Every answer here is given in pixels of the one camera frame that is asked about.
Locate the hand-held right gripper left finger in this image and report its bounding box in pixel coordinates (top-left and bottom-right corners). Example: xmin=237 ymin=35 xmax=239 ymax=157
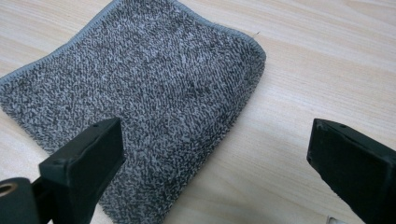
xmin=38 ymin=117 xmax=127 ymax=224

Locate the grey terry cloth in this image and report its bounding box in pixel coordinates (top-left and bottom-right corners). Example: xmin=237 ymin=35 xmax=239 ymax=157
xmin=0 ymin=0 xmax=267 ymax=224

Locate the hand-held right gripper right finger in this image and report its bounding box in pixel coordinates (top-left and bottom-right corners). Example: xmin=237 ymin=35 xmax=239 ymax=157
xmin=306 ymin=118 xmax=396 ymax=224

